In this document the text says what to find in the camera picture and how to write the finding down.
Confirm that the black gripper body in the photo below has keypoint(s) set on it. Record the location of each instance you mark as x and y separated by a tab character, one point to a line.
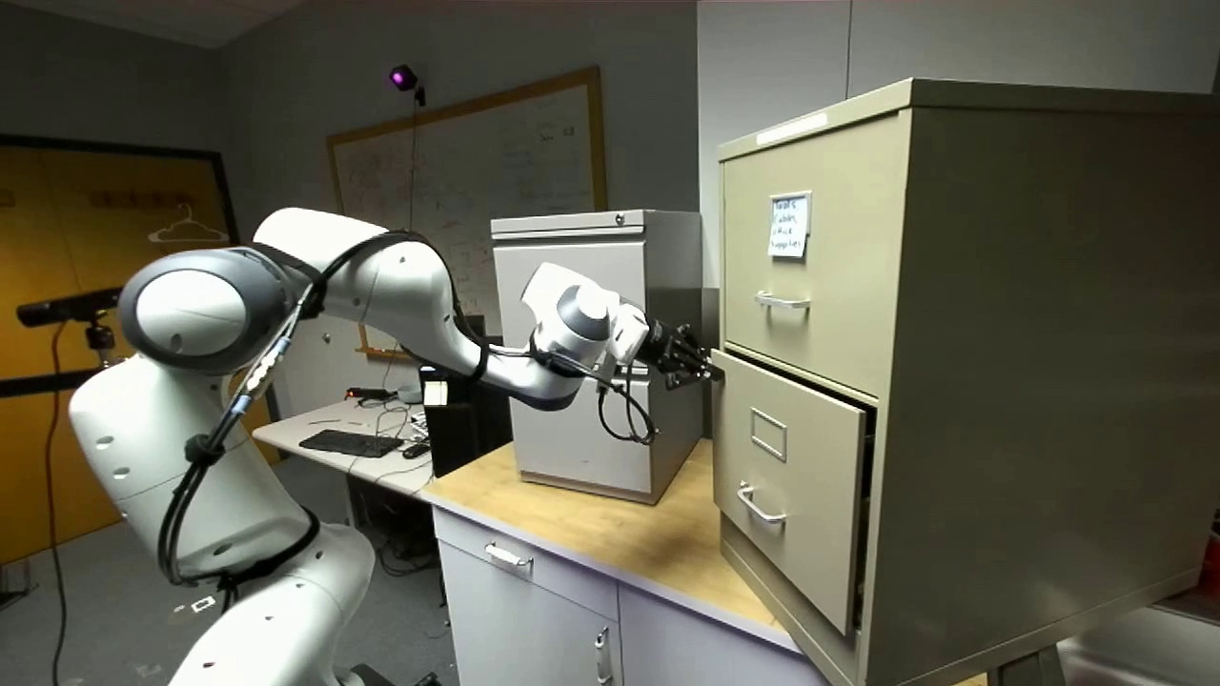
670	353

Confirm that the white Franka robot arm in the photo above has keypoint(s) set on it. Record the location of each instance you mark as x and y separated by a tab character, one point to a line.
191	470

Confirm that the silver drawer label holder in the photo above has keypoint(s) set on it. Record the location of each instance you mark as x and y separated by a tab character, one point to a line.
768	437

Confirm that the grey metal file cabinet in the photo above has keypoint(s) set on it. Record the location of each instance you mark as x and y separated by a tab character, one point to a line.
573	430

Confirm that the beige top cabinet drawer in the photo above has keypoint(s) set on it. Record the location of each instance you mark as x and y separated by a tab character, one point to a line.
826	319

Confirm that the white paper drawer label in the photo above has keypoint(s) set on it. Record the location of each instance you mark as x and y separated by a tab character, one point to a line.
791	226

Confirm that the white base cabinet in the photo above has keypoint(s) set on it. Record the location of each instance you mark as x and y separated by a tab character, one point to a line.
534	624

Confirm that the beige metal file cabinet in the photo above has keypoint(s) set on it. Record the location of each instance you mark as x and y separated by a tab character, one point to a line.
1041	383

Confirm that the black computer tower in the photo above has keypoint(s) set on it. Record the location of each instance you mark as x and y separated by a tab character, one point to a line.
465	423

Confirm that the wood framed whiteboard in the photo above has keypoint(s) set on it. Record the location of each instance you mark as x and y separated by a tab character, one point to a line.
510	165

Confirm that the black computer mouse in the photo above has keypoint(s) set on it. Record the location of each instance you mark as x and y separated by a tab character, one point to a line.
417	447

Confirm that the white office desk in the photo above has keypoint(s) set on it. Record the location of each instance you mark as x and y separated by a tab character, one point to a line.
366	470

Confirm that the black computer keyboard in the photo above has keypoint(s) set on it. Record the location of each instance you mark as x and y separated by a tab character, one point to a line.
352	442

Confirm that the yellow door panel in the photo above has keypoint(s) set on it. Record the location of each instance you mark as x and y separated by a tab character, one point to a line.
78	216

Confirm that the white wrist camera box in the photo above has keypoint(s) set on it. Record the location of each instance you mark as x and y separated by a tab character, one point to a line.
629	331

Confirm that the camera with purple light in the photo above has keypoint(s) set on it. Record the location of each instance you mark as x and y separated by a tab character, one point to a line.
406	82

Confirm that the black camera on tripod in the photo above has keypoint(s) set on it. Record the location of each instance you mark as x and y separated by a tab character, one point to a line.
62	308

